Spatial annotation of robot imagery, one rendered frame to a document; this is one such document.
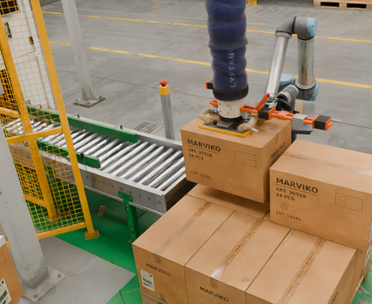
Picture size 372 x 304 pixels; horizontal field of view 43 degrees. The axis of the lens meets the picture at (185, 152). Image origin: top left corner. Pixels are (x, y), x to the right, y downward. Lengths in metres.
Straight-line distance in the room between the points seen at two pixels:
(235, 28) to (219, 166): 0.87
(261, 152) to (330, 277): 0.79
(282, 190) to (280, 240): 0.30
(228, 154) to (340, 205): 0.73
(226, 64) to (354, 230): 1.19
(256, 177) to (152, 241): 0.76
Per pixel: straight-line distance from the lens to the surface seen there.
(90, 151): 4.13
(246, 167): 2.94
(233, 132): 2.96
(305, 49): 3.43
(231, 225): 3.06
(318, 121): 2.77
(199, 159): 3.12
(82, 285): 3.65
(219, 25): 2.77
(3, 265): 2.61
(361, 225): 2.83
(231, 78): 2.88
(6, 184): 3.24
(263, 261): 2.81
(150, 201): 3.42
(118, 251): 3.83
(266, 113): 2.88
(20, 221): 3.40
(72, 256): 3.91
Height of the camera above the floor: 2.46
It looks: 29 degrees down
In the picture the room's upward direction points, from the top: 6 degrees counter-clockwise
